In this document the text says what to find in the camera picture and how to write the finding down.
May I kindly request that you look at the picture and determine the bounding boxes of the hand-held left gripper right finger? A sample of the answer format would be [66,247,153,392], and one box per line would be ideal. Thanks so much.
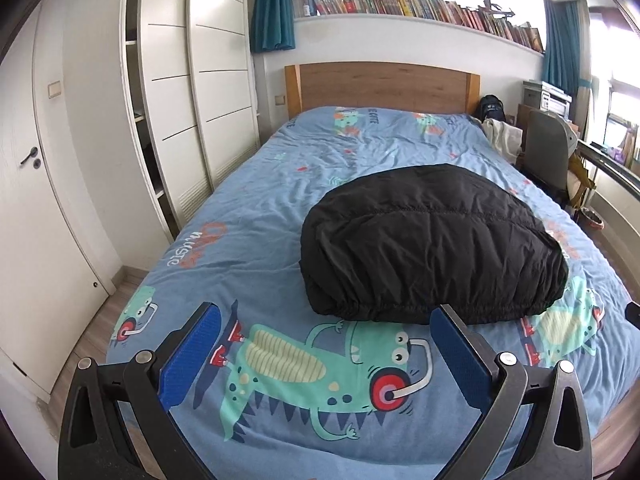
[430,304,593,480]

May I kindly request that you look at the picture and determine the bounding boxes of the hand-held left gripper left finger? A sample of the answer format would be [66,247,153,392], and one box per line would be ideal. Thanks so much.
[57,301,222,480]

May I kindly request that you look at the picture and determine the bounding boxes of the black puffer jacket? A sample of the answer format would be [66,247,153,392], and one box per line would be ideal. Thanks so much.
[298,162,571,326]

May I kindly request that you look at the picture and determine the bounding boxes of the blue printed bed cover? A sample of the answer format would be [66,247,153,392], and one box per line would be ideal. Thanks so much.
[105,106,640,466]

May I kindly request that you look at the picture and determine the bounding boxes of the white door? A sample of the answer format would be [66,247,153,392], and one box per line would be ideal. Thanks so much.
[0,7,118,403]

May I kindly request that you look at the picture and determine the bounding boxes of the white cloth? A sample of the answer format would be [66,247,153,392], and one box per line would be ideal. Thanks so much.
[481,119,523,163]

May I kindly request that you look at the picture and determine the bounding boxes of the grey chair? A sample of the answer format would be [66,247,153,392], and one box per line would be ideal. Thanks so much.
[520,109,583,196]

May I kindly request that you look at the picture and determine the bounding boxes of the black backpack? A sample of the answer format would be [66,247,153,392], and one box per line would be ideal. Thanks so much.
[475,94,507,122]

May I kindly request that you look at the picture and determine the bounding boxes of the white sliding wardrobe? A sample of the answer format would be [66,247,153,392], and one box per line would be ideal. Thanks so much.
[122,0,261,241]

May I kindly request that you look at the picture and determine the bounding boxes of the white printer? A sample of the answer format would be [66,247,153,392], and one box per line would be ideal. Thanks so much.
[522,80,573,116]

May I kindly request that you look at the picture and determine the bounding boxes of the wooden headboard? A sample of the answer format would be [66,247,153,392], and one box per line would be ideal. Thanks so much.
[284,62,481,120]

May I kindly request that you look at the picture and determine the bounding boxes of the teal curtain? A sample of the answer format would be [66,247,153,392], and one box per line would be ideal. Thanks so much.
[542,0,594,126]
[250,0,297,53]

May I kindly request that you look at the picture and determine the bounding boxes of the row of books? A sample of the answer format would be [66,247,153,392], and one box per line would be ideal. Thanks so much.
[292,0,545,53]

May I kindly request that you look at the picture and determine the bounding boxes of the metal rail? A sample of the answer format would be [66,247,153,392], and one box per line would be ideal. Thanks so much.
[577,140,640,182]

